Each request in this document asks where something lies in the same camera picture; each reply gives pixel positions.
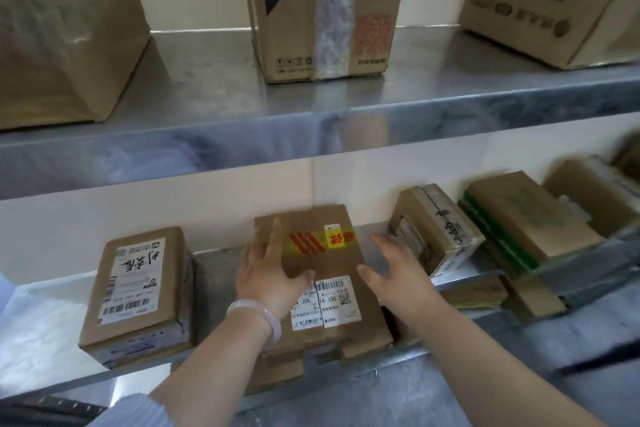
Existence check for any person's right hand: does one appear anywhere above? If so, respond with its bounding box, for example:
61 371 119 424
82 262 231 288
357 233 447 334

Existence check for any person's left hand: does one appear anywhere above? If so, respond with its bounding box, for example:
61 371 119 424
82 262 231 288
233 218 317 328

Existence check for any printed cardboard box green note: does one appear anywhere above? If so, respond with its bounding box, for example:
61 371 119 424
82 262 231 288
389 183 487 278

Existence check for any box with yellow red tape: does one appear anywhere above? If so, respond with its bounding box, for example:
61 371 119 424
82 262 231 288
252 203 395 368

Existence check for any pile of brown cardboard boxes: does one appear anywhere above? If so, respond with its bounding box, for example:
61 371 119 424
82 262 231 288
245 133 640 395

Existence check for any small box with handwritten label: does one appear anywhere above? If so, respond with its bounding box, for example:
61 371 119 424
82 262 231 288
79 226 195 372

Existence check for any cardboard box green print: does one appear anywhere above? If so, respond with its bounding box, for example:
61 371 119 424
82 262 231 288
465 170 607 265

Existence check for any metal shelving rack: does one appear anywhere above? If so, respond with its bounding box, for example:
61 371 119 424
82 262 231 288
0 23 640 427

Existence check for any cardboard box blue tape note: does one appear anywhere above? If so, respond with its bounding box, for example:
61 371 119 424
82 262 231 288
542 156 640 240

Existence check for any row of brown cardboard boxes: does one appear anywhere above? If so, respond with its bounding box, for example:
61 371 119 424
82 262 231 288
0 0 640 131

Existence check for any person's right forearm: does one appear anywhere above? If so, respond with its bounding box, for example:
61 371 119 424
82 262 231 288
402 299 609 427

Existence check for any person's left forearm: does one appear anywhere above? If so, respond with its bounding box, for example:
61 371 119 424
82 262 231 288
149 316 271 427

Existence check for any light blue striped sleeve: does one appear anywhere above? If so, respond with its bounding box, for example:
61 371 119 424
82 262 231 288
92 394 166 427

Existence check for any black lattice crate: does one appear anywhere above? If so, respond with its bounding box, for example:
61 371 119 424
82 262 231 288
0 394 109 427

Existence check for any white jade bracelet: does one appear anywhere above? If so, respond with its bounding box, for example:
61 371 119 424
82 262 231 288
225 299 283 345

